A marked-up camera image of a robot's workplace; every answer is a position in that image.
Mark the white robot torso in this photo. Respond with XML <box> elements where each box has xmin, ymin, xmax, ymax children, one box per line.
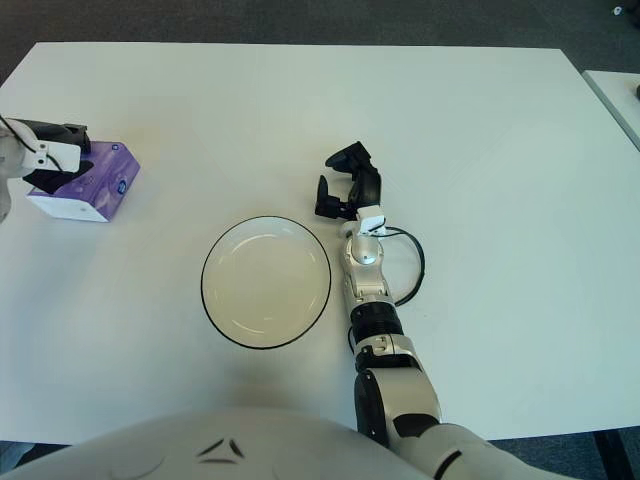
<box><xmin>0</xmin><ymin>405</ymin><xmax>416</xmax><ymax>480</ymax></box>

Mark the black table leg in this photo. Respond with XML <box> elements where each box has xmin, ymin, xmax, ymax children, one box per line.
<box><xmin>593</xmin><ymin>430</ymin><xmax>632</xmax><ymax>480</ymax></box>

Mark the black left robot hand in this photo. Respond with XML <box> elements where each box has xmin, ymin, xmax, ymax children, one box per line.
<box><xmin>22</xmin><ymin>119</ymin><xmax>96</xmax><ymax>195</ymax></box>

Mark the white plate with black rim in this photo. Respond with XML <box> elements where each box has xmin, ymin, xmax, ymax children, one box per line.
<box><xmin>200</xmin><ymin>214</ymin><xmax>333</xmax><ymax>349</ymax></box>

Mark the white side table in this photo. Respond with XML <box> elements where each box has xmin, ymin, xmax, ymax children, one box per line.
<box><xmin>582</xmin><ymin>69</ymin><xmax>640</xmax><ymax>151</ymax></box>

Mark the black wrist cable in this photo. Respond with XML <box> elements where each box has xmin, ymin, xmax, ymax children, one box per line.
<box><xmin>382</xmin><ymin>227</ymin><xmax>426</xmax><ymax>305</ymax></box>
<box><xmin>0</xmin><ymin>114</ymin><xmax>69</xmax><ymax>174</ymax></box>

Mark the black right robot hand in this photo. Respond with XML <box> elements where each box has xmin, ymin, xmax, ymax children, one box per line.
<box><xmin>313</xmin><ymin>141</ymin><xmax>385</xmax><ymax>221</ymax></box>

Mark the purple tissue paper pack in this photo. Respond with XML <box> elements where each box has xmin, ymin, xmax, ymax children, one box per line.
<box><xmin>25</xmin><ymin>141</ymin><xmax>141</xmax><ymax>225</ymax></box>

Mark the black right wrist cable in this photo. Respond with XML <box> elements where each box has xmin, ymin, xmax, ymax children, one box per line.
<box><xmin>382</xmin><ymin>227</ymin><xmax>426</xmax><ymax>305</ymax></box>

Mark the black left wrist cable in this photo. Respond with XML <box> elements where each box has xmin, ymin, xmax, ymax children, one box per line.
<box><xmin>0</xmin><ymin>114</ymin><xmax>69</xmax><ymax>174</ymax></box>

